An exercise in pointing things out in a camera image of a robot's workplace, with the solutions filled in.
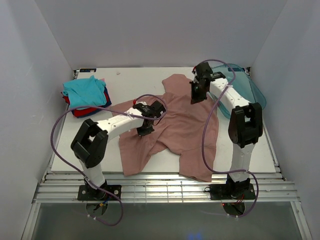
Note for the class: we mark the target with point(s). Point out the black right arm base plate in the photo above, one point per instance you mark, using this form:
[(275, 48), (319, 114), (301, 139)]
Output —
[(228, 191)]

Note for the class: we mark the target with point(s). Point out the dusty pink t shirt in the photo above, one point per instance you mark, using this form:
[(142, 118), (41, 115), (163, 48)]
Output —
[(188, 130)]

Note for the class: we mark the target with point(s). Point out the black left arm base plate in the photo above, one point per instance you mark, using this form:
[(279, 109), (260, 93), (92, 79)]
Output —
[(87, 193)]

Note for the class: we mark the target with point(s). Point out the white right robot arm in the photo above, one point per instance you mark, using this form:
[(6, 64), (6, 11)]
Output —
[(244, 130)]

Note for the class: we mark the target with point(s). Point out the teal transparent plastic bin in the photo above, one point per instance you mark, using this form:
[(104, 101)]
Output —
[(243, 84)]

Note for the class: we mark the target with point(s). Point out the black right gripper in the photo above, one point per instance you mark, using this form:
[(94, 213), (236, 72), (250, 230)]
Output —
[(197, 93)]

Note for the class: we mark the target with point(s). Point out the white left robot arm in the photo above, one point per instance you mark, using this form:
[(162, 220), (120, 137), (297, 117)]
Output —
[(90, 142)]

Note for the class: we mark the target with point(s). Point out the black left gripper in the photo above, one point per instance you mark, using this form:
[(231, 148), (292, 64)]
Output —
[(146, 128)]

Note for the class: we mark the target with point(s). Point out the red folded t shirt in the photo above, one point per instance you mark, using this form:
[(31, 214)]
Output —
[(82, 111)]

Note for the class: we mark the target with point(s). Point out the turquoise folded t shirt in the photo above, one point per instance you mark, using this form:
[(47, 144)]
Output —
[(85, 92)]

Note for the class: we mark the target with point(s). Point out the black blue corner label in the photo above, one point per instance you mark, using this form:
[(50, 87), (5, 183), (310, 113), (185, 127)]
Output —
[(87, 70)]

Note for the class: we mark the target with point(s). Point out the navy blue folded t shirt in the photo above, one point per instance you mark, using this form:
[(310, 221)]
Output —
[(108, 97)]

